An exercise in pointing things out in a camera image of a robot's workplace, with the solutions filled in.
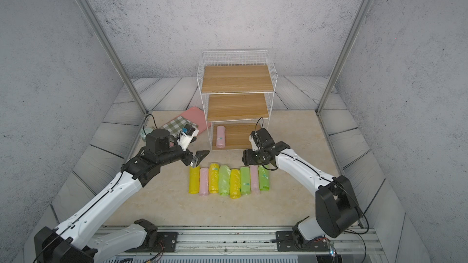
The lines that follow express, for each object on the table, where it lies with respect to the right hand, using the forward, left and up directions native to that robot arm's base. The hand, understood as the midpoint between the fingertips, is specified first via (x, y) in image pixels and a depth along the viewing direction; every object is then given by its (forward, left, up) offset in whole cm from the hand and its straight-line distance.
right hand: (248, 158), depth 84 cm
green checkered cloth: (+29, +44, -10) cm, 53 cm away
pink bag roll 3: (+18, +15, -6) cm, 24 cm away
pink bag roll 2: (-6, -3, -9) cm, 11 cm away
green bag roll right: (-4, -7, -8) cm, 12 cm away
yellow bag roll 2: (-6, +16, -7) cm, 19 cm away
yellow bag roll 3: (-12, +6, -9) cm, 16 cm away
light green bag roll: (-5, +11, -7) cm, 14 cm away
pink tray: (+40, +34, -12) cm, 54 cm away
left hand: (-2, +18, +13) cm, 23 cm away
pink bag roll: (-5, +21, -9) cm, 24 cm away
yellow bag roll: (-6, +26, -8) cm, 28 cm away
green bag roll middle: (-7, +2, -9) cm, 11 cm away
